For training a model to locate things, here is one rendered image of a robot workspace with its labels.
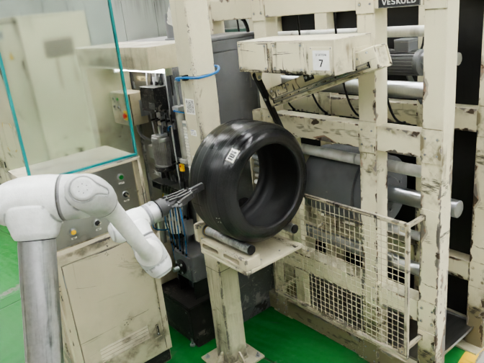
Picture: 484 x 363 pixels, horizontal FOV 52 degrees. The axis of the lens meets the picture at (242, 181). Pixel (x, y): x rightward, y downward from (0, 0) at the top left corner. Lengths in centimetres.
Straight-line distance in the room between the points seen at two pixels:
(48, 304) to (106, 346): 143
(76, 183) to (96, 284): 137
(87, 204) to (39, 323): 35
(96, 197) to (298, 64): 116
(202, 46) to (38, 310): 142
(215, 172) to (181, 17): 74
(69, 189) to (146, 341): 174
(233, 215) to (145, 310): 99
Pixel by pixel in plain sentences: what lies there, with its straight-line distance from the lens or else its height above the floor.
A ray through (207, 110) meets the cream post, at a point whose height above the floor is 149.
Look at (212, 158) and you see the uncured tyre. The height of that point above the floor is 134.
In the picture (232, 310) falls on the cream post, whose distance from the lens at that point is 286.
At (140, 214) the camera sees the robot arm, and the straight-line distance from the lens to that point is 198.
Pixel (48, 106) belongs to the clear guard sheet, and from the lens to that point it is 245.
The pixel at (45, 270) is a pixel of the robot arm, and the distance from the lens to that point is 148.
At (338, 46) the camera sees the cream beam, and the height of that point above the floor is 175.
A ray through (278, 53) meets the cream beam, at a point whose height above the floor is 173.
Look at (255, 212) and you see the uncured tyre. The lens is 257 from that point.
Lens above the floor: 194
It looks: 19 degrees down
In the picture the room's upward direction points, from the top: 6 degrees counter-clockwise
